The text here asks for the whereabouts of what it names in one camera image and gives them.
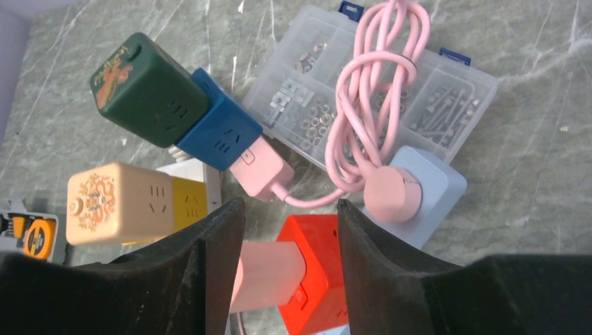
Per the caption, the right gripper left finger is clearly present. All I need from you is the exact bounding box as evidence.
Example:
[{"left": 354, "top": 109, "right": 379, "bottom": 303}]
[{"left": 1, "top": 198, "right": 245, "bottom": 334}]

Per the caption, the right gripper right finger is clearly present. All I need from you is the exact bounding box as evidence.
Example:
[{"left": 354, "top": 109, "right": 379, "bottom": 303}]
[{"left": 336, "top": 200, "right": 591, "bottom": 334}]

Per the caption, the red cube socket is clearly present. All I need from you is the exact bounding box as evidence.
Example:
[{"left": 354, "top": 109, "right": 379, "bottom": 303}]
[{"left": 276, "top": 214, "right": 348, "bottom": 334}]

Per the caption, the yellow cube socket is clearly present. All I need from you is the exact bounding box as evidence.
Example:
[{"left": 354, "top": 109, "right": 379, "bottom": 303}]
[{"left": 121, "top": 176, "right": 208, "bottom": 246}]

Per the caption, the pink charger plug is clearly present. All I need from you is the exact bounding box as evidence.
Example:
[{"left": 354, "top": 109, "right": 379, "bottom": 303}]
[{"left": 230, "top": 241, "right": 306, "bottom": 313}]

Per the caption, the beige cube socket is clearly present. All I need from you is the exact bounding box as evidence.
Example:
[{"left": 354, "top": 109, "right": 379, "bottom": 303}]
[{"left": 66, "top": 163, "right": 174, "bottom": 246}]

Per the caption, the white power strip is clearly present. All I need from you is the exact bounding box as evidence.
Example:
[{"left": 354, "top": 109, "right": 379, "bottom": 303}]
[{"left": 156, "top": 158, "right": 222, "bottom": 223}]

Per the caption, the light blue power strip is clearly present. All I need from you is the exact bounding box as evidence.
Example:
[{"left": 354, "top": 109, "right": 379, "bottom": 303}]
[{"left": 362, "top": 146, "right": 467, "bottom": 249}]

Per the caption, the pink power strip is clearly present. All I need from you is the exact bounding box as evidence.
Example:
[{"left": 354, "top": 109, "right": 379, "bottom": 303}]
[{"left": 230, "top": 136, "right": 294, "bottom": 202}]

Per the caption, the pink cable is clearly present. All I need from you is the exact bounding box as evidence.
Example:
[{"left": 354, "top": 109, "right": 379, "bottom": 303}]
[{"left": 271, "top": 0, "right": 432, "bottom": 225}]

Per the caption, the grey tool tray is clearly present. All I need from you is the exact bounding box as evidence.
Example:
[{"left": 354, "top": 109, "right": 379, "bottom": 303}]
[{"left": 1, "top": 198, "right": 68, "bottom": 265}]

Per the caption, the blue cube socket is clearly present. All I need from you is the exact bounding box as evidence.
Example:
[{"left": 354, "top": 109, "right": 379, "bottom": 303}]
[{"left": 175, "top": 68, "right": 262, "bottom": 171}]

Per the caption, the clear plastic screw box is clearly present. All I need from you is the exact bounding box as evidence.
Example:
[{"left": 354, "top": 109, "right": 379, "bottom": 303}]
[{"left": 242, "top": 0, "right": 499, "bottom": 172}]

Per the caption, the green cube socket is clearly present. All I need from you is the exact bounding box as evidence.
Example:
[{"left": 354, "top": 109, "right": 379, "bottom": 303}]
[{"left": 89, "top": 31, "right": 210, "bottom": 149}]

